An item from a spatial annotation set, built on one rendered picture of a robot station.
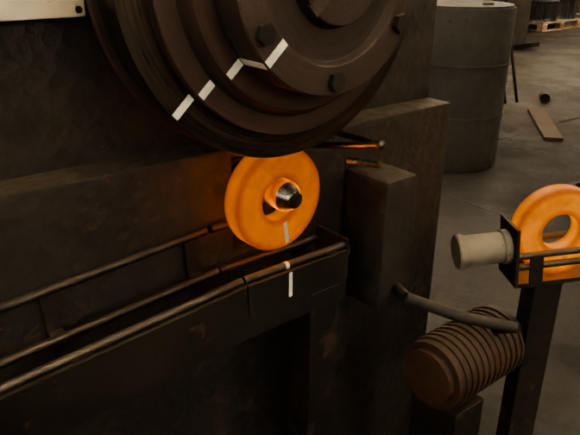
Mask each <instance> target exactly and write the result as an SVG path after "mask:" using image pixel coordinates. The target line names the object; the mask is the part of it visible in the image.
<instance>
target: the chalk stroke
mask: <svg viewBox="0 0 580 435"><path fill-rule="evenodd" d="M286 47H287V43H286V42H285V40H284V39H282V40H281V42H280V43H279V45H278V46H277V47H276V48H275V50H274V51H273V52H272V53H271V54H270V56H269V57H268V58H267V60H266V61H265V63H266V64H267V66H268V67H269V68H271V66H272V65H273V64H274V63H275V62H276V60H277V59H278V58H279V56H280V55H281V54H282V52H283V51H284V50H285V48H286ZM240 60H241V61H242V62H241V61H240ZM240 60H239V59H238V60H237V61H236V62H235V64H234V65H233V66H232V67H231V69H230V70H229V71H228V72H227V73H226V75H227V76H228V77H229V78H230V79H233V78H234V77H235V75H236V74H237V72H238V71H239V70H240V69H241V67H242V66H243V64H244V65H247V66H254V67H258V68H261V69H265V70H267V68H266V67H265V66H264V65H263V64H262V63H259V62H255V61H251V60H244V59H240ZM214 86H215V85H214V84H213V83H212V82H211V81H210V80H209V82H208V83H207V84H206V85H205V87H204V88H203V89H202V91H201V92H200V93H199V96H200V97H201V98H202V99H203V100H205V98H206V97H207V96H208V94H209V93H210V92H211V90H212V89H213V88H214ZM193 100H194V99H193V98H192V97H191V96H190V95H189V94H188V95H187V97H186V98H185V99H184V101H183V102H182V103H181V104H180V106H179V107H178V109H177V110H176V111H175V112H174V113H173V114H172V116H173V117H174V118H175V119H176V120H177V121H178V120H179V119H180V117H181V116H182V115H183V113H184V112H185V111H186V109H187V108H188V107H189V106H190V104H191V103H192V101H193Z"/></svg>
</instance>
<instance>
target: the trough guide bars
mask: <svg viewBox="0 0 580 435"><path fill-rule="evenodd" d="M567 232H568V230H564V231H557V232H549V233H542V240H548V239H556V238H562V237H564V236H565V235H566V233H567ZM572 254H580V246H577V247H569V248H562V249H548V250H541V251H533V252H526V253H520V265H519V271H523V270H529V278H528V282H529V287H541V286H542V281H543V269H544V268H551V267H559V266H566V265H574V264H580V256H579V257H571V258H564V259H557V260H550V261H544V257H551V256H558V255H572ZM529 259H530V262H528V263H524V262H523V261H522V260H529Z"/></svg>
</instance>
